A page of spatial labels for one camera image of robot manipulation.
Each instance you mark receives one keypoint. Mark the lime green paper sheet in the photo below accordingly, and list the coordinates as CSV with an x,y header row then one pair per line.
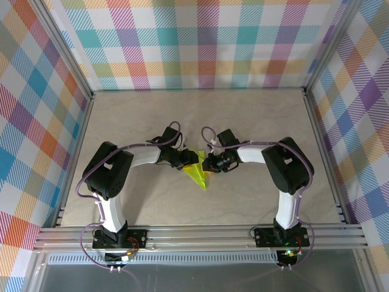
x,y
197,176

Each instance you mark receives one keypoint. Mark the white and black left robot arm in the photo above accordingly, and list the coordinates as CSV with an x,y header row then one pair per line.
x,y
112,213

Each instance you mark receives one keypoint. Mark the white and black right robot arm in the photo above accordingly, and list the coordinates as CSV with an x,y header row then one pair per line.
x,y
287,210

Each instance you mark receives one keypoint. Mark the grey metal shelf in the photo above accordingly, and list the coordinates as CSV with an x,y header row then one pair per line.
x,y
212,280

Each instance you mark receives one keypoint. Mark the small circuit board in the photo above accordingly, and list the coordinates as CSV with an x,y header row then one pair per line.
x,y
288,254
127,258

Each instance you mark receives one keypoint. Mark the plaid backdrop panel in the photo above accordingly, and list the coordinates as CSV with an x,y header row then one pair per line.
x,y
24,121
364,121
197,45

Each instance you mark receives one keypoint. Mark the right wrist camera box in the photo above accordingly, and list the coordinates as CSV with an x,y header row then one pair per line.
x,y
212,141

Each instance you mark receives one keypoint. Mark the wide aluminium frame rail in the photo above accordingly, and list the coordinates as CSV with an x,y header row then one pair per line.
x,y
197,237

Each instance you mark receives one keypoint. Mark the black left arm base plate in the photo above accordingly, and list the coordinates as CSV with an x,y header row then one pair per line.
x,y
139,235

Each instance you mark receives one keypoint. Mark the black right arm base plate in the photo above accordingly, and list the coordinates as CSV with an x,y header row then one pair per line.
x,y
264,237

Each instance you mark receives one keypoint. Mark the aluminium side rail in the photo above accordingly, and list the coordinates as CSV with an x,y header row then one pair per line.
x,y
76,158
325,158

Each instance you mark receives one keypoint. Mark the aluminium frame post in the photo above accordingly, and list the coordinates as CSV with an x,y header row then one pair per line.
x,y
62,45
329,45

